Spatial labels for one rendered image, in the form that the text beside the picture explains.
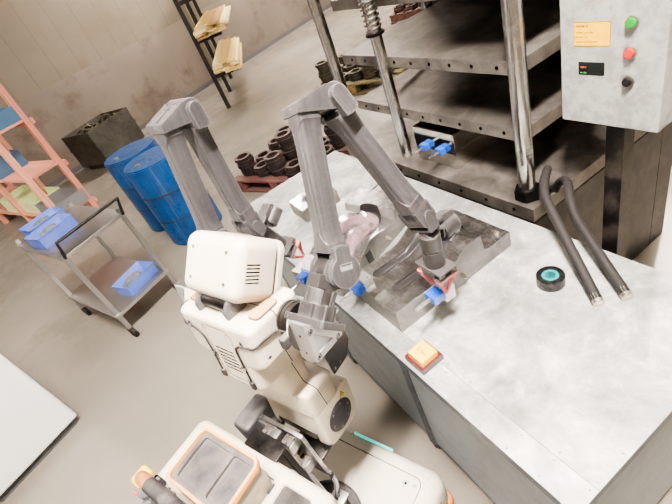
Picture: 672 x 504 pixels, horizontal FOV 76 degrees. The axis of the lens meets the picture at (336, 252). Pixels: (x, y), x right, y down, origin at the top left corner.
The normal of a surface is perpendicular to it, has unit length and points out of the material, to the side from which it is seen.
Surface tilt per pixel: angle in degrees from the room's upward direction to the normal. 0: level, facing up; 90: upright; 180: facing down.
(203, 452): 0
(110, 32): 90
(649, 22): 90
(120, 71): 90
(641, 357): 0
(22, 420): 90
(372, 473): 0
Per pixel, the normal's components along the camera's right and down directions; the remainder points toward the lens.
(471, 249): 0.52, 0.37
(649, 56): -0.79, 0.55
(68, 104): 0.78, 0.13
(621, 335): -0.32, -0.75
